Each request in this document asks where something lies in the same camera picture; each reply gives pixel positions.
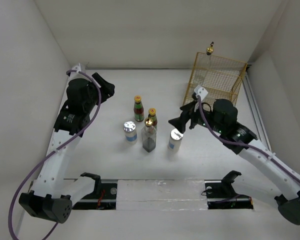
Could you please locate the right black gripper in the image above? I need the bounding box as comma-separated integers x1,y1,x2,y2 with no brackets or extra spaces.
168,99,225,134

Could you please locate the dark liquid glass bottle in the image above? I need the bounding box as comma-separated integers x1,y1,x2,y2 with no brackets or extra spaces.
141,117,157,153

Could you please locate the clear glass oil bottle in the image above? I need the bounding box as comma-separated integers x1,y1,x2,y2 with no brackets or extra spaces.
195,41,214,85

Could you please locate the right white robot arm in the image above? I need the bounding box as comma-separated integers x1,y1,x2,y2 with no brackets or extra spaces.
168,99,300,226

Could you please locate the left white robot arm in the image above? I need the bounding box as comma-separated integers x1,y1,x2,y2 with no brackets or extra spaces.
18,70,115,224

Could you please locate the right silver lid shaker jar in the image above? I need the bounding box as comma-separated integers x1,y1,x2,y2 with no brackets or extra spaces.
167,128,184,152

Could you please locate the silver lid shaker jar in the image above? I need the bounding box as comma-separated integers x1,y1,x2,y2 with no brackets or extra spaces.
123,121,138,145
167,128,184,152

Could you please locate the back green label sauce bottle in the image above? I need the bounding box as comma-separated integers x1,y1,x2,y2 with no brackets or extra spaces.
133,95,145,122

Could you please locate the left silver lid shaker jar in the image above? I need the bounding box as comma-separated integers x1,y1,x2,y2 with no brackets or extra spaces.
123,121,138,145

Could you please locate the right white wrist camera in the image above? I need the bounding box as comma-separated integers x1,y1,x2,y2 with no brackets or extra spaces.
192,85,209,101

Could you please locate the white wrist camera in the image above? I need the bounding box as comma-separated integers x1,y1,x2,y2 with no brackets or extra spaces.
192,85,209,101
71,62,86,73

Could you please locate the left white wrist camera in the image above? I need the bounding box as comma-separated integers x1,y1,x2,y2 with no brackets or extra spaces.
71,62,86,73

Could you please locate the yellow wire rack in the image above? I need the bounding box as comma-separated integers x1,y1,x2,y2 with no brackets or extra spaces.
182,52,247,106

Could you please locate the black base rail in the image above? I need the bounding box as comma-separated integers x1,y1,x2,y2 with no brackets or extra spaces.
73,179,254,211

